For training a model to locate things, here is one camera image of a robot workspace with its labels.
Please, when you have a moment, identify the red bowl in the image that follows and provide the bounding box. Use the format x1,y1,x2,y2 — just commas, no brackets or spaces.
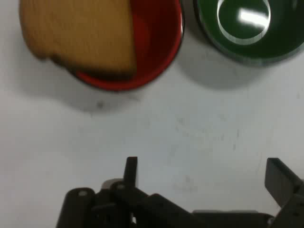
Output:
75,0,186,92

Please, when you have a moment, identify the green bowl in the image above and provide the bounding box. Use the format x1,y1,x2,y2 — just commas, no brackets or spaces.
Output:
192,0,304,65

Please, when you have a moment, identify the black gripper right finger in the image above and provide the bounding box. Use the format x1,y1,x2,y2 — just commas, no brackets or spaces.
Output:
265,158,304,228

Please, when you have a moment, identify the brown toast bread slice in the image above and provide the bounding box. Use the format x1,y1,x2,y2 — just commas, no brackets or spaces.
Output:
19,0,138,80

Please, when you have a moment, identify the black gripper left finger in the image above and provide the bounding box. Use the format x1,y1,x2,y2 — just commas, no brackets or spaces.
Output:
56,156,198,228

